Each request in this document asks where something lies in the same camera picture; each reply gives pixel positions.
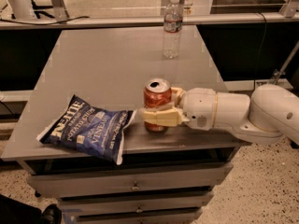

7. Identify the middle grey drawer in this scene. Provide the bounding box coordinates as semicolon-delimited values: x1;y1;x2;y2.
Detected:
59;190;213;217

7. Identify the grey drawer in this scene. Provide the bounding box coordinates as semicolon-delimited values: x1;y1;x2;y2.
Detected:
77;208;202;224
59;190;213;217
28;162;233;198

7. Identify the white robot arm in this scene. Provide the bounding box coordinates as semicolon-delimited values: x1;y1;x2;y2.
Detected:
140;84;299;145

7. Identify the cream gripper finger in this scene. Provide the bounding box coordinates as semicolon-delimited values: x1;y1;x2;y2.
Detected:
139;107;190;127
171;87;186;106

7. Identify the blue potato chip bag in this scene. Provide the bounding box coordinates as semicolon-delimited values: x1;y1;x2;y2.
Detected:
36;95;136;165

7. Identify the grey metal rail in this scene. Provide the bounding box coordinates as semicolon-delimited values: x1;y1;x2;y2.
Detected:
0;12;299;30

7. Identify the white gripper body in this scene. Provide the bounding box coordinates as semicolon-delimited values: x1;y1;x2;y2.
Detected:
179;88;217;131

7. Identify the top grey drawer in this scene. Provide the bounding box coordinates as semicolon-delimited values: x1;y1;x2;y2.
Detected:
28;162;233;198

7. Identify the grey drawer cabinet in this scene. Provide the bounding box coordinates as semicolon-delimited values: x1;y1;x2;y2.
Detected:
0;25;253;224

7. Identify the black shoe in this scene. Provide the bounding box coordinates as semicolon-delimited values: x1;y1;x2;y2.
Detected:
39;204;62;224

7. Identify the black cable on rail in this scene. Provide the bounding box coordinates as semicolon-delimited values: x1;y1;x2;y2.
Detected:
0;15;91;26

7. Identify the bottom grey drawer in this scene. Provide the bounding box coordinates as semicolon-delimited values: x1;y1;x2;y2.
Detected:
77;208;202;224

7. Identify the red coke can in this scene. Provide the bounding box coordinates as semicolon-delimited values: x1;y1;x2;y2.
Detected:
143;77;173;133

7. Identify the clear plastic water bottle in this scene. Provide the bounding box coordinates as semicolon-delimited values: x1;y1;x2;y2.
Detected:
163;0;183;59

